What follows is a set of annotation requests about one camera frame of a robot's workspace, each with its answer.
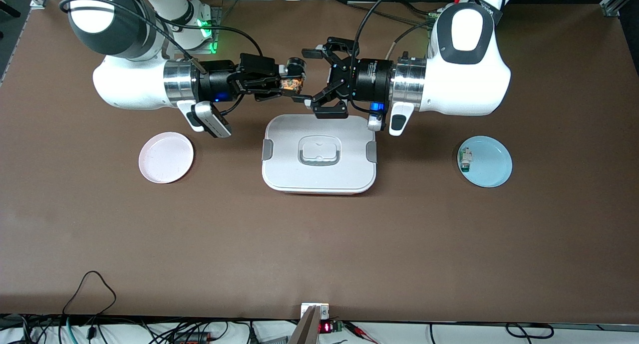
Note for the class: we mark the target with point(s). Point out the white and green switch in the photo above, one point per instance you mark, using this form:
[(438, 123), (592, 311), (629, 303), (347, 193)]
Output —
[(466, 159)]

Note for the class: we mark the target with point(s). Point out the orange connector block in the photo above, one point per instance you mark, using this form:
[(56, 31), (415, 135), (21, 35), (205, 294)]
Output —
[(192, 340)]

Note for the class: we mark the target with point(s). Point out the aluminium profile bar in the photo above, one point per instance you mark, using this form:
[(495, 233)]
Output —
[(307, 329)]

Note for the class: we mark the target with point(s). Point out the black and orange switch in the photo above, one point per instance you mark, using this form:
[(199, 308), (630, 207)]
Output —
[(290, 86)]

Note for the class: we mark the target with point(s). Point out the light blue round plate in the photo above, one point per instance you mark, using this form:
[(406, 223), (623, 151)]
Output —
[(491, 162)]

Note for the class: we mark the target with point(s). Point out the pink round plate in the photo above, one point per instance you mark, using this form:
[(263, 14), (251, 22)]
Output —
[(166, 158)]

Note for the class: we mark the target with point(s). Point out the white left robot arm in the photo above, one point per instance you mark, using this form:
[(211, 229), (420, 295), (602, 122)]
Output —
[(464, 79)]

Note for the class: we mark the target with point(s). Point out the white metal bracket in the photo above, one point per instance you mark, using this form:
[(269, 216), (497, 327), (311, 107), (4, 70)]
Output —
[(324, 311)]

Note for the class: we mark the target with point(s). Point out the red clip lead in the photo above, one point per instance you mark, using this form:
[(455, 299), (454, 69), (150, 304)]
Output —
[(362, 332)]

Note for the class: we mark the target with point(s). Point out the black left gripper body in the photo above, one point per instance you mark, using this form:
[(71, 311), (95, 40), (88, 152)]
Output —
[(373, 77)]

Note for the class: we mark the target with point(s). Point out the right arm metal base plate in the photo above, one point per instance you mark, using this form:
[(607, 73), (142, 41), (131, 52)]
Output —
[(217, 19)]

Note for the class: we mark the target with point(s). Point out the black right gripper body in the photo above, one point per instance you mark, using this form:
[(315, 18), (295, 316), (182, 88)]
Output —
[(215, 79)]

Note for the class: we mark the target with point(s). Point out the red digit display board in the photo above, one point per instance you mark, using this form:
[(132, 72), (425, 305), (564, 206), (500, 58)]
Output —
[(325, 327)]

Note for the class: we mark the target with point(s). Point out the white lidded container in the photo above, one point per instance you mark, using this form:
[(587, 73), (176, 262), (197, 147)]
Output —
[(319, 154)]

